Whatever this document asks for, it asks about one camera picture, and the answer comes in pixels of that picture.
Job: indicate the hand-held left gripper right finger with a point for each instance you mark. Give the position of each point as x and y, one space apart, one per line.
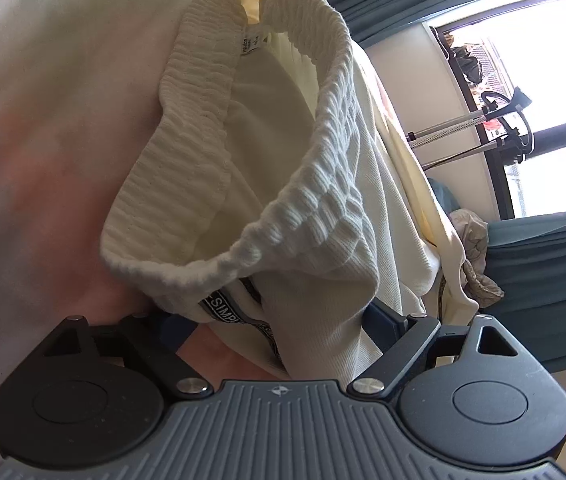
383 327

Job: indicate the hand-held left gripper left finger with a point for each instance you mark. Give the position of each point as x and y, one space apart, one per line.
175 332

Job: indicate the white ribbed pants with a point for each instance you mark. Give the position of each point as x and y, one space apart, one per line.
273 160

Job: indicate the crumpled grey quilt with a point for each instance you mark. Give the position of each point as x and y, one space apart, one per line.
475 240

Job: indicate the teal pillow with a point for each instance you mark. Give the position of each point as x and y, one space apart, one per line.
444 197

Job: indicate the garment steamer stand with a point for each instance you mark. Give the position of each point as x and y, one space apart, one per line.
463 122

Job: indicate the dark clutter on windowsill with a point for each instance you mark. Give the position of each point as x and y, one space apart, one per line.
465 60

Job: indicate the window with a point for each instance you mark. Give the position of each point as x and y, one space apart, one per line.
563 60

